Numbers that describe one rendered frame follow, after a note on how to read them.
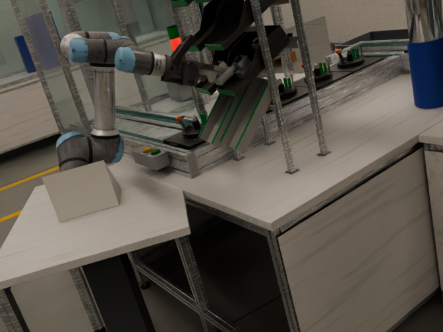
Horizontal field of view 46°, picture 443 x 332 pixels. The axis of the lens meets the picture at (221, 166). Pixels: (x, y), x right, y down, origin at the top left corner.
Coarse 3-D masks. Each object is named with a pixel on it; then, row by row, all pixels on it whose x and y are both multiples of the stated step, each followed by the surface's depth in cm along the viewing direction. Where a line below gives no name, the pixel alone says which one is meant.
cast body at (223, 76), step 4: (212, 64) 178; (216, 64) 177; (220, 64) 177; (224, 64) 177; (224, 68) 178; (228, 68) 178; (232, 68) 181; (220, 72) 177; (224, 72) 178; (228, 72) 179; (232, 72) 179; (216, 76) 179; (220, 76) 178; (224, 76) 178; (228, 76) 179; (216, 80) 179; (220, 80) 178; (224, 80) 178; (220, 84) 179
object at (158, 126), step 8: (152, 112) 291; (152, 120) 283; (160, 120) 275; (168, 120) 271; (184, 120) 260; (192, 120) 253; (136, 128) 284; (144, 128) 279; (152, 128) 275; (160, 128) 271; (168, 128) 267; (176, 128) 264; (136, 136) 256; (144, 136) 252; (152, 136) 261; (160, 136) 257; (168, 136) 253
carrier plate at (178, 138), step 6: (180, 132) 235; (168, 138) 230; (174, 138) 228; (180, 138) 226; (192, 138) 221; (198, 138) 219; (168, 144) 228; (180, 144) 219; (186, 144) 216; (192, 144) 213; (198, 144) 214
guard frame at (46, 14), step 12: (12, 0) 298; (48, 12) 262; (48, 24) 263; (24, 36) 305; (60, 60) 270; (72, 84) 275; (48, 96) 318; (216, 96) 327; (84, 120) 281; (60, 132) 327
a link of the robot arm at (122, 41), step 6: (108, 42) 168; (114, 42) 169; (120, 42) 170; (126, 42) 170; (132, 42) 171; (108, 48) 167; (114, 48) 168; (108, 54) 168; (114, 54) 168; (108, 60) 169; (114, 60) 170
